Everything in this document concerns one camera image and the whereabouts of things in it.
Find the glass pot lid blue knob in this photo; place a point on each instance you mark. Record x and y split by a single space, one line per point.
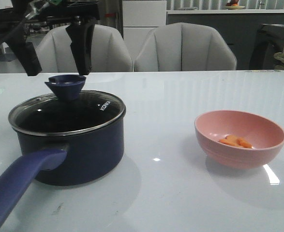
68 110

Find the grey upholstered chair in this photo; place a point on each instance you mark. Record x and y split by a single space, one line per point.
108 51
184 47

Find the right grey upholstered chair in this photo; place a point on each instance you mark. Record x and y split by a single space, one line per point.
184 47

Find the pink plastic bowl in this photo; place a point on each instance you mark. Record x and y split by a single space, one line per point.
266 137

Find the dark kitchen counter cabinet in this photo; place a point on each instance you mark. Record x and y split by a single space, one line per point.
237 27

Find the dark blue saucepan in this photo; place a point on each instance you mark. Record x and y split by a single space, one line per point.
60 161

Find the left grey upholstered chair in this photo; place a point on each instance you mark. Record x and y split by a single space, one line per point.
108 51

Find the orange ham slices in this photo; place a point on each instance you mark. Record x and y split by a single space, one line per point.
233 140

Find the fruit plate on counter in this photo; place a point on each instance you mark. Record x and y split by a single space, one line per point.
233 5

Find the white refrigerator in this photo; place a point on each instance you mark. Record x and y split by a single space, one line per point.
139 17

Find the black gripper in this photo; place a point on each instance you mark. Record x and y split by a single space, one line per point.
82 12

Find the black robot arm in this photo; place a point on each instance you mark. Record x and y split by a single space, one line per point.
12 23

